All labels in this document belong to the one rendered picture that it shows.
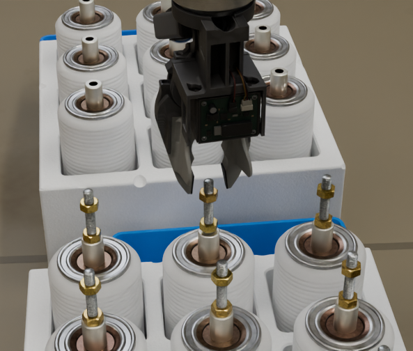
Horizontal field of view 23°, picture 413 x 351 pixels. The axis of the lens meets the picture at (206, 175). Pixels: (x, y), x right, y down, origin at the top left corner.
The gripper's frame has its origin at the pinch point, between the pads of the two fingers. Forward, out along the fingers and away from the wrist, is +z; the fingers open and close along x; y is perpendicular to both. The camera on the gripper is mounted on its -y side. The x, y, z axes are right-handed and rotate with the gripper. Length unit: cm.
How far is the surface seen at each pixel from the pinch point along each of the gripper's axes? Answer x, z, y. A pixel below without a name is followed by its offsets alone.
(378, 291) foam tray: 18.5, 16.7, 3.1
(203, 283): -1.5, 9.9, 4.7
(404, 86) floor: 52, 35, -64
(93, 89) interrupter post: -7.2, 6.8, -29.9
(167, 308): -4.6, 15.7, 1.4
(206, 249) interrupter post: -0.4, 8.3, 1.6
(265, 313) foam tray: 5.6, 16.8, 3.5
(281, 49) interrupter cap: 19.9, 9.3, -38.7
